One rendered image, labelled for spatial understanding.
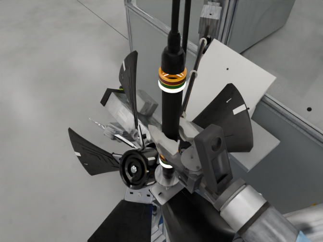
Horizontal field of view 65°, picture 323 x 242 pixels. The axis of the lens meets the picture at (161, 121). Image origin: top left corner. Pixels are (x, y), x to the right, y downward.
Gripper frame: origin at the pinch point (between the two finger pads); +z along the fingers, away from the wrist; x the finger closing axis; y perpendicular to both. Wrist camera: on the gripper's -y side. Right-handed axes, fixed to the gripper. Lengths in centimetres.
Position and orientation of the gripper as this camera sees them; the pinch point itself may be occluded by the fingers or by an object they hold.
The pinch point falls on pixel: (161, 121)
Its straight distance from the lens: 53.2
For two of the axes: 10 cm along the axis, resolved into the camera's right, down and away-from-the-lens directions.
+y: -0.1, 6.0, 8.0
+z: -6.3, -6.2, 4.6
